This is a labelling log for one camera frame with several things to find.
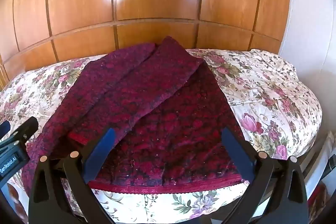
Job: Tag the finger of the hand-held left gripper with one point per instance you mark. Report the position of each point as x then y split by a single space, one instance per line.
4 128
25 128

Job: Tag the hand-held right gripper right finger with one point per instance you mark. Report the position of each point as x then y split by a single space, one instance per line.
236 150

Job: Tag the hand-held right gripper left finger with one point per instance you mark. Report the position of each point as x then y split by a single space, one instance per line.
101 153

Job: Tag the dark red floral garment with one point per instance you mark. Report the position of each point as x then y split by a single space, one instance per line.
170 134

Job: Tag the floral bedspread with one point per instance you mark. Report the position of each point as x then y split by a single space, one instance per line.
262 98

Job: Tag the white chair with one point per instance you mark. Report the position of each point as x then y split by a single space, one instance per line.
315 161

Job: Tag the woven basket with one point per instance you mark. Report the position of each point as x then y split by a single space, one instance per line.
318 200

